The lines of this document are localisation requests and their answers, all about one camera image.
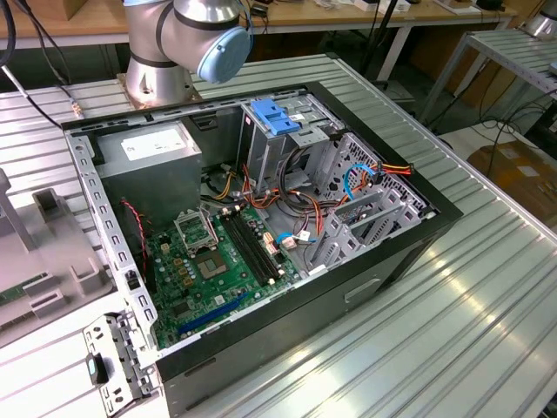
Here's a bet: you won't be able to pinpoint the red yellow power wire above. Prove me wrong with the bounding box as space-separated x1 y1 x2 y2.
372 159 413 178

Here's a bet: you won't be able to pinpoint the metal disk bay cage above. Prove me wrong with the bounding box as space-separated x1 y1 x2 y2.
304 132 436 278

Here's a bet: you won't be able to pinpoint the black RAM slot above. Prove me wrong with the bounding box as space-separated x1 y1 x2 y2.
219 212 272 287
232 211 283 283

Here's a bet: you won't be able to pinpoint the metal optical drive cage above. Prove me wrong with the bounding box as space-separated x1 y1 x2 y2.
237 93 345 195

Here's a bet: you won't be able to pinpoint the CPU socket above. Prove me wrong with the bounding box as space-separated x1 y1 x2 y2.
191 247 232 282

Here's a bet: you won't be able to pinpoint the blue drive latch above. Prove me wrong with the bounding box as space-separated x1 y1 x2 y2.
251 100 301 137

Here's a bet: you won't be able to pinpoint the metal socket cover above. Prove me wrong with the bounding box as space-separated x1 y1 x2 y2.
172 207 218 254

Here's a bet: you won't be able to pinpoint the green motherboard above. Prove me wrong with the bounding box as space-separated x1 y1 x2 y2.
145 204 304 349

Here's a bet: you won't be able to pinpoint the blue expansion slot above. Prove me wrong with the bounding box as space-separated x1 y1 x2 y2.
176 291 250 337

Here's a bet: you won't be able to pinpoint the black open PC case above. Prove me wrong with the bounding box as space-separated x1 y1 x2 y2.
60 80 465 415

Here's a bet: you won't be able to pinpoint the grey power supply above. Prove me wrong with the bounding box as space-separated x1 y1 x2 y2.
93 121 205 227

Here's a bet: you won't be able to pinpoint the long wooden desk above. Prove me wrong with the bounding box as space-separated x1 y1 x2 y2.
0 0 521 84

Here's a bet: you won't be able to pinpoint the black tripod stand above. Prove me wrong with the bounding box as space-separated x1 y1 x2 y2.
359 0 404 82

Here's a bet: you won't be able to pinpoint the grey parts rack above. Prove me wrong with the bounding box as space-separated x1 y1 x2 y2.
0 167 117 348

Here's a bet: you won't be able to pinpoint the black blue latch clip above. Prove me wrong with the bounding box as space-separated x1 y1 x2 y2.
85 353 110 384

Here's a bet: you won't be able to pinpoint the brown cardboard box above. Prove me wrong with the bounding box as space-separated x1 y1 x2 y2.
452 47 527 110
467 138 557 219

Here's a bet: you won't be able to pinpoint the green RAM stick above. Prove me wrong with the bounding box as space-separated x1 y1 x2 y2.
0 272 49 307

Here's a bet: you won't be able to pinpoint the metal slat side table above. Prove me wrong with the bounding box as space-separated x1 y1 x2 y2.
419 29 557 127

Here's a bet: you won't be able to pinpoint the orange black wire bundle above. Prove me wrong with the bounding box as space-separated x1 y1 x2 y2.
241 163 349 245

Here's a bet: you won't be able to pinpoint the small blue white wire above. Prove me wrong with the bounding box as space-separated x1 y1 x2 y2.
273 230 317 252

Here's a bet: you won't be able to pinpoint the yellow black power wires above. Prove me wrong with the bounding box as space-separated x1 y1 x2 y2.
202 163 240 204

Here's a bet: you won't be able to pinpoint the blue data wire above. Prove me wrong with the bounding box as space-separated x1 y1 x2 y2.
342 163 379 201

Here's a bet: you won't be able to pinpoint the red black fan wire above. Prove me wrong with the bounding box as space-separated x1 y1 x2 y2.
121 199 147 260

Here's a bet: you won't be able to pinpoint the hinged metal slot bracket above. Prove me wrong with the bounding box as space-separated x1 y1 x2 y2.
82 311 162 415

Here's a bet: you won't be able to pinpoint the arm cable with connector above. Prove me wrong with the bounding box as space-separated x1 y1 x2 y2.
0 0 84 130

